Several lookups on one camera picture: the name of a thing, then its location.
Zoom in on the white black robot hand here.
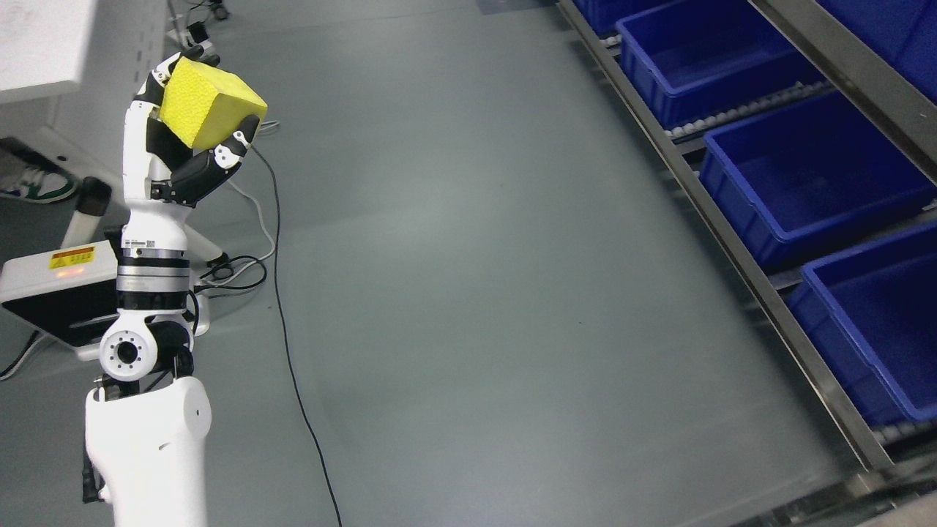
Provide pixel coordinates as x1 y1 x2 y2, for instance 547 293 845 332
122 44 261 213

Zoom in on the yellow foam block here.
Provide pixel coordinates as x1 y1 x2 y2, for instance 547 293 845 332
160 57 269 150

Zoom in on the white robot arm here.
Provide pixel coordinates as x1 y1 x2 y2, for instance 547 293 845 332
81 41 262 526

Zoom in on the metal shelf rack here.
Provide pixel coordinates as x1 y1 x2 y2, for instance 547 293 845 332
558 1 935 526

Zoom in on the green white sneaker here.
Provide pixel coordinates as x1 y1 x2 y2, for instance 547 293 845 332
1 137 79 204

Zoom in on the white machine with warning label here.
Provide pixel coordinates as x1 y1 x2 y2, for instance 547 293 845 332
2 206 196 379

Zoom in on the blue plastic bin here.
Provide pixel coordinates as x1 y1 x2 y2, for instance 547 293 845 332
699 93 935 274
616 1 824 130
787 223 936 427
818 1 936 102

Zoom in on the white floor cable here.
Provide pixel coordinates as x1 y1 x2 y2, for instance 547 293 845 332
223 121 283 261

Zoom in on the black floor cable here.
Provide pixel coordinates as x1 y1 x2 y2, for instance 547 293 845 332
194 143 345 527

